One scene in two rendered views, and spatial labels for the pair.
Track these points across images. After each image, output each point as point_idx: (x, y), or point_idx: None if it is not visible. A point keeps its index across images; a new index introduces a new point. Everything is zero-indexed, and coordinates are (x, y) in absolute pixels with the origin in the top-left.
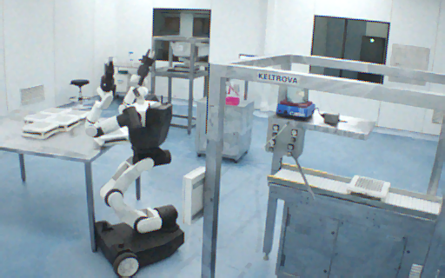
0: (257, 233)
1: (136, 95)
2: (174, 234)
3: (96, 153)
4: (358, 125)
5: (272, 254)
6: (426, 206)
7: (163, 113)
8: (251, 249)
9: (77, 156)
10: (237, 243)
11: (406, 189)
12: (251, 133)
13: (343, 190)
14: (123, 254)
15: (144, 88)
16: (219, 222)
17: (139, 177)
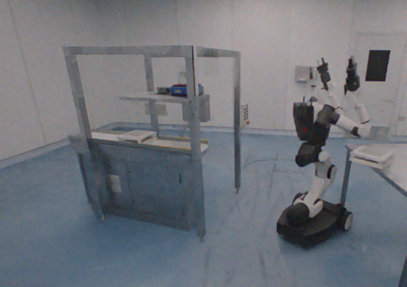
0: (208, 274)
1: None
2: (283, 219)
3: (351, 148)
4: (144, 93)
5: (195, 246)
6: (102, 138)
7: (292, 105)
8: (215, 249)
9: (357, 144)
10: (230, 254)
11: (105, 139)
12: None
13: (153, 142)
14: (301, 193)
15: (321, 91)
16: (257, 284)
17: (400, 281)
